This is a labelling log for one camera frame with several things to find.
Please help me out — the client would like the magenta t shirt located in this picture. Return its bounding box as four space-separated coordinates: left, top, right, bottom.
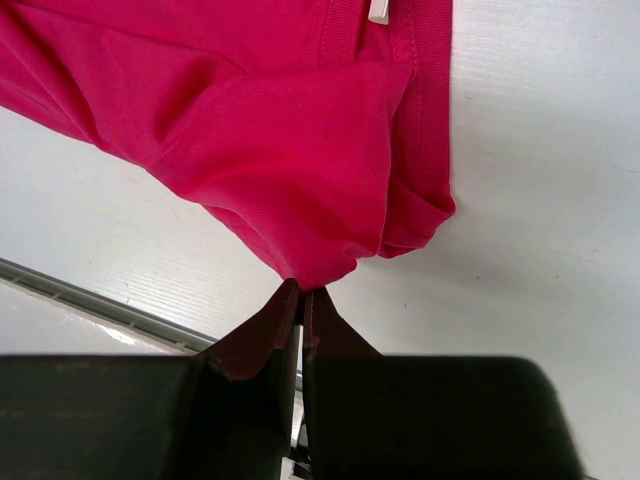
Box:
1 1 455 290

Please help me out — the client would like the aluminium rail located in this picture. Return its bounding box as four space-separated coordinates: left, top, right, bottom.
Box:
1 259 217 353

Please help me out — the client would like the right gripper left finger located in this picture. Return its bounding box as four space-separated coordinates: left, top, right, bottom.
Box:
1 279 300 479

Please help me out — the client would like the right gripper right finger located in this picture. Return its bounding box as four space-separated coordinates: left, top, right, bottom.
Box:
303 289 583 479

